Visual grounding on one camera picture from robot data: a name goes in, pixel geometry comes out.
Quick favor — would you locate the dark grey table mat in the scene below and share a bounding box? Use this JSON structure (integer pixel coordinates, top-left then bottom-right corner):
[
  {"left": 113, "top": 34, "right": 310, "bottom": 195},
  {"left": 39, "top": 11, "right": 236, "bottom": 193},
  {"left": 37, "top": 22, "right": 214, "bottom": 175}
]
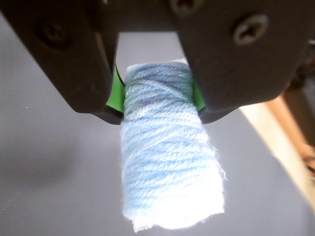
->
[{"left": 0, "top": 12, "right": 315, "bottom": 236}]

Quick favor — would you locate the light blue yarn-wrapped block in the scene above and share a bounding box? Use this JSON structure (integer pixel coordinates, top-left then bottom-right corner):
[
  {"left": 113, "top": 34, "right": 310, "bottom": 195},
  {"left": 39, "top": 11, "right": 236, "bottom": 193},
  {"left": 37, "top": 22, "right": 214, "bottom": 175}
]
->
[{"left": 119, "top": 58, "right": 228, "bottom": 234}]

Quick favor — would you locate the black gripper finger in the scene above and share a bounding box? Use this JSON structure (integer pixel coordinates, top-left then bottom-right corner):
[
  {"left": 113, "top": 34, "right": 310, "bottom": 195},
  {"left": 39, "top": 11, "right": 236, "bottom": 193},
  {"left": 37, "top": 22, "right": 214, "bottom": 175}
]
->
[
  {"left": 172, "top": 0, "right": 315, "bottom": 124},
  {"left": 0, "top": 0, "right": 125, "bottom": 125}
]

